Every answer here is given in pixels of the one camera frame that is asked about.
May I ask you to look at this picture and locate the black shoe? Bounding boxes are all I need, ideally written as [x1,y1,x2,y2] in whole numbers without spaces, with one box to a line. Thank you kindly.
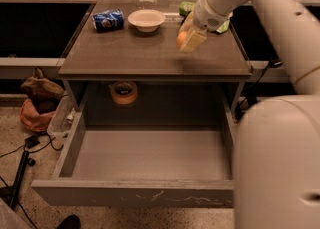
[56,215,81,229]

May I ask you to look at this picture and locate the open grey top drawer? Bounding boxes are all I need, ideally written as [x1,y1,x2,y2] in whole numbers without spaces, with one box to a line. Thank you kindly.
[32,112,236,208]

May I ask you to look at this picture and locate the white bowl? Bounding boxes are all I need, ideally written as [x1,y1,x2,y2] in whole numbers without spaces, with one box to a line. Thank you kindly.
[128,9,166,33]

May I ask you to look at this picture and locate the green chip bag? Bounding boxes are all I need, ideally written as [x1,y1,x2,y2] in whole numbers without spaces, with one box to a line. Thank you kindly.
[179,2,233,34]

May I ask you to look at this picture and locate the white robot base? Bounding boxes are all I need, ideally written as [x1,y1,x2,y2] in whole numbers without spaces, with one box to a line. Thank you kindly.
[233,95,320,229]

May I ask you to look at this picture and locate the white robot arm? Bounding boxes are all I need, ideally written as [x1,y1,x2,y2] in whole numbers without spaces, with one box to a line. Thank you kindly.
[179,0,320,95]

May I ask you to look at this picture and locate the orange cloth bag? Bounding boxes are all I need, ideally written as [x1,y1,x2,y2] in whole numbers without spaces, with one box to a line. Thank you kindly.
[20,98,55,132]

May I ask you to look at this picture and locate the black power adapter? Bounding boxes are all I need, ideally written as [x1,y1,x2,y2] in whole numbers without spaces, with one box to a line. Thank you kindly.
[269,59,283,68]

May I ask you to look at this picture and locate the grey cabinet table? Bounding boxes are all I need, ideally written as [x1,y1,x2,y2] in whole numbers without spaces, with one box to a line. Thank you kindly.
[58,0,253,127]

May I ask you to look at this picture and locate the crushed blue soda can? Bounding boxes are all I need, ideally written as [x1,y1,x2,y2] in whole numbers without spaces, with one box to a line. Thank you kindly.
[92,9,124,32]

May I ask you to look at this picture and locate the black tripod stand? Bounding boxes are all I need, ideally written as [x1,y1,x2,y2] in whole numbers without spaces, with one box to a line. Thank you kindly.
[0,151,31,209]

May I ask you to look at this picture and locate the orange fruit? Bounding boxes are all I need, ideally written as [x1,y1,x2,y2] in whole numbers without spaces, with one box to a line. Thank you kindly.
[177,31,188,49]

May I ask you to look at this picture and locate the roll of masking tape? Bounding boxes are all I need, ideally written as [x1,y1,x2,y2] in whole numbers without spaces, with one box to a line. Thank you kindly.
[110,81,138,105]

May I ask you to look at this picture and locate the brown cloth bag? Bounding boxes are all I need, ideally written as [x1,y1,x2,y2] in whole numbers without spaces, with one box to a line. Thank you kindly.
[21,67,64,101]

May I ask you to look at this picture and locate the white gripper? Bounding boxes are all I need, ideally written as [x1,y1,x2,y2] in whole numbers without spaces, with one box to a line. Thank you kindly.
[179,0,229,53]

